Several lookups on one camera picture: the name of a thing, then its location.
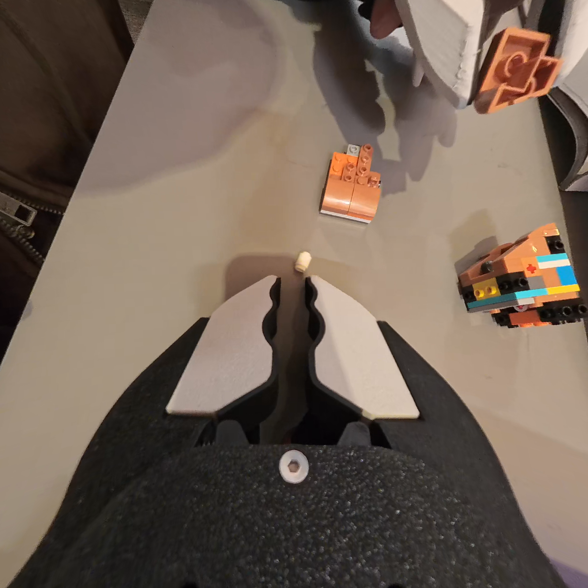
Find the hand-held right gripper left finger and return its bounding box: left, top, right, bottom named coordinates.
left=165, top=275, right=282, bottom=418

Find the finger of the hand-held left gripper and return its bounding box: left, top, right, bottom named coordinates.
left=394, top=0, right=496, bottom=109
left=550, top=0, right=588, bottom=87

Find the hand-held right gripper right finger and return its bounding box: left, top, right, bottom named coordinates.
left=304, top=275, right=421, bottom=421

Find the brown angled toy brick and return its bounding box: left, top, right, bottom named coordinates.
left=473, top=28, right=565, bottom=115

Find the grey desk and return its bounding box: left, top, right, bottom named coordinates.
left=0, top=0, right=588, bottom=575

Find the person's left hand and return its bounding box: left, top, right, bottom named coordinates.
left=370, top=0, right=404, bottom=40

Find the grey instruction booklet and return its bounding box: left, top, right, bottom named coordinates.
left=547, top=69, right=588, bottom=191

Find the orange toy brick assembly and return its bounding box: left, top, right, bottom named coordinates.
left=319, top=144, right=383, bottom=225

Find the multicoloured toy brick model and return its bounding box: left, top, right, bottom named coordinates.
left=457, top=223, right=588, bottom=329

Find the brown jacket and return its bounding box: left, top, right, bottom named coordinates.
left=0, top=0, right=136, bottom=350

